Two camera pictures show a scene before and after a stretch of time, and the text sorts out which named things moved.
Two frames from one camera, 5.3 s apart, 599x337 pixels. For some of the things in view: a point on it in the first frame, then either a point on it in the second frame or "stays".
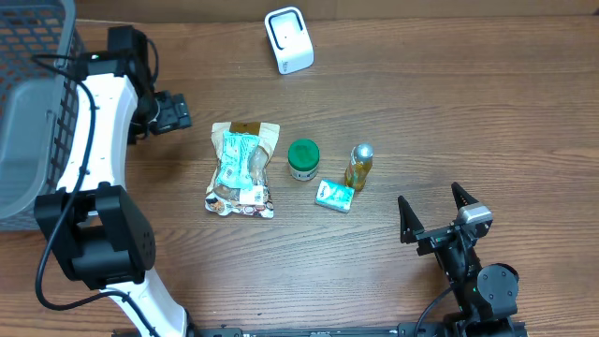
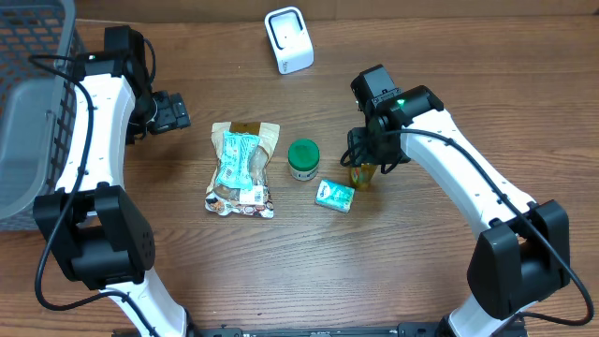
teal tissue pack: [334, 196] stays
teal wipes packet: [235, 154] stays
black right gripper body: [456, 259] -> [369, 149]
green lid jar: [303, 156] stays
